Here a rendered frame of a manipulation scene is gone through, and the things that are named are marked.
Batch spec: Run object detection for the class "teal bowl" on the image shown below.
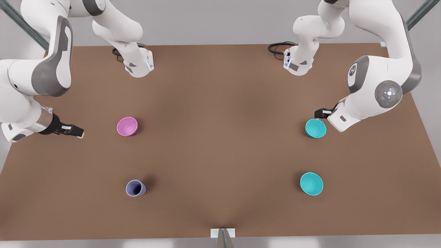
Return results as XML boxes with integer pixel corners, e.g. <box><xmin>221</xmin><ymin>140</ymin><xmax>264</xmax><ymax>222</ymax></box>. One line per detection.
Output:
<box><xmin>299</xmin><ymin>172</ymin><xmax>324</xmax><ymax>196</ymax></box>
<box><xmin>305</xmin><ymin>118</ymin><xmax>327</xmax><ymax>139</ymax></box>

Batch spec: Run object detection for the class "pink bowl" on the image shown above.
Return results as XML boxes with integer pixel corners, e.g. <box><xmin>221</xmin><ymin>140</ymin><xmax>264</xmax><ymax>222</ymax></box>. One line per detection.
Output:
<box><xmin>116</xmin><ymin>117</ymin><xmax>139</xmax><ymax>137</ymax></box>

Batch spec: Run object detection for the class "lavender cup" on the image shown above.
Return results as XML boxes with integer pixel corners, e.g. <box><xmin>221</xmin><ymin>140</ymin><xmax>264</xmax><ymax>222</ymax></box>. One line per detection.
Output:
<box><xmin>125</xmin><ymin>179</ymin><xmax>147</xmax><ymax>197</ymax></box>

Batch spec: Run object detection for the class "black cable loop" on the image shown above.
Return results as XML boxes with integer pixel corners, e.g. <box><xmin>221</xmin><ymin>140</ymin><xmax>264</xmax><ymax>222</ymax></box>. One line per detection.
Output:
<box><xmin>112</xmin><ymin>44</ymin><xmax>146</xmax><ymax>63</ymax></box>
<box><xmin>268</xmin><ymin>42</ymin><xmax>298</xmax><ymax>61</ymax></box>

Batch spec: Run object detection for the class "silver frame post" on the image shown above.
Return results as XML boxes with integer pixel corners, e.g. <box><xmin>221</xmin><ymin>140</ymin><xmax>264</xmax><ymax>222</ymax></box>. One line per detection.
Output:
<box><xmin>211</xmin><ymin>228</ymin><xmax>236</xmax><ymax>248</ymax></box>
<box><xmin>380</xmin><ymin>0</ymin><xmax>441</xmax><ymax>48</ymax></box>
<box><xmin>0</xmin><ymin>0</ymin><xmax>50</xmax><ymax>51</ymax></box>

